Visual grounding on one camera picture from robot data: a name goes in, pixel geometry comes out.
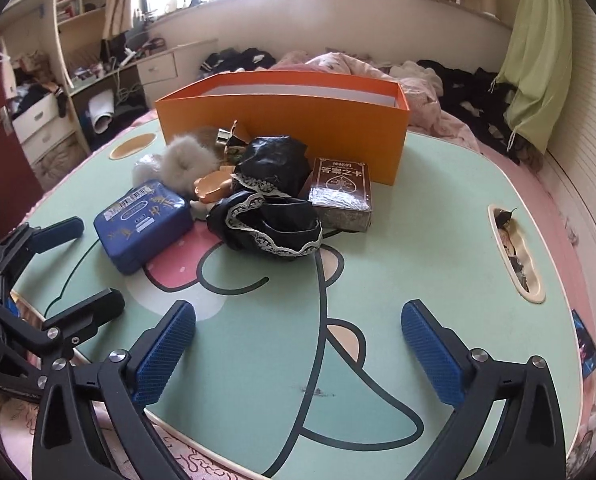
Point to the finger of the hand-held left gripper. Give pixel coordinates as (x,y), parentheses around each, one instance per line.
(53,237)
(85,312)

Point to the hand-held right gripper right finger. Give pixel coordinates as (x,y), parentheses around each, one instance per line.
(430,355)

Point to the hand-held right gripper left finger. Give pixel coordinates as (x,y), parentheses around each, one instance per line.
(163,355)

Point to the blue tin box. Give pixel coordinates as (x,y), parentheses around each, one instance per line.
(143,225)

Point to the clear plastic wrap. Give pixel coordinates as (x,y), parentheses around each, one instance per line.
(145,170)

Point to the grey fluffy pompom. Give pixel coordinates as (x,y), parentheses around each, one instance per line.
(188,160)

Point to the orange toy figurine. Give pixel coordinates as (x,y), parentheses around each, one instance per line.
(213,185)

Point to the black lace-trimmed cloth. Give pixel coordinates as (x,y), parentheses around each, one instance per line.
(278,225)

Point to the brown card box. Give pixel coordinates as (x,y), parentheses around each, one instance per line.
(340,195)

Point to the black shiny pouch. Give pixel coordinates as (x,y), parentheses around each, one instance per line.
(273,160)

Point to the orange cardboard box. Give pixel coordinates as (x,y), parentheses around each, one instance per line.
(288,120)

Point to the white drawer unit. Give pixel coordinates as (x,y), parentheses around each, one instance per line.
(40,122)

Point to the green cartoon lap desk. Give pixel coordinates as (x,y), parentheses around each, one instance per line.
(403,240)

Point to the white rolled sheet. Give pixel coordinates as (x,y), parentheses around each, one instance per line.
(100,112)

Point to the black smartphone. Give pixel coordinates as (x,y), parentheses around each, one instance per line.
(587,345)

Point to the white bedside desk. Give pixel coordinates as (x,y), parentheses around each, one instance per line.
(158,67)

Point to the white bookshelf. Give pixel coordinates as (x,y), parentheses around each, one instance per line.
(63,35)

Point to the beige curtain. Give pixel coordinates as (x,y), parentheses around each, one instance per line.
(120,0)

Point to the white slatted panel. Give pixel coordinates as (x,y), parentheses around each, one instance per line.
(588,160)

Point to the small black clothes pile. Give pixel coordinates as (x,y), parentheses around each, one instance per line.
(238,59)

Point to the large black clothes pile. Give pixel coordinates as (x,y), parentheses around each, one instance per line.
(473,100)

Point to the pink floral duvet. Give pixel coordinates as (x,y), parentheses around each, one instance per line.
(428,95)

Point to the light green hanging garment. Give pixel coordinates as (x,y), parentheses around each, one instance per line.
(533,60)

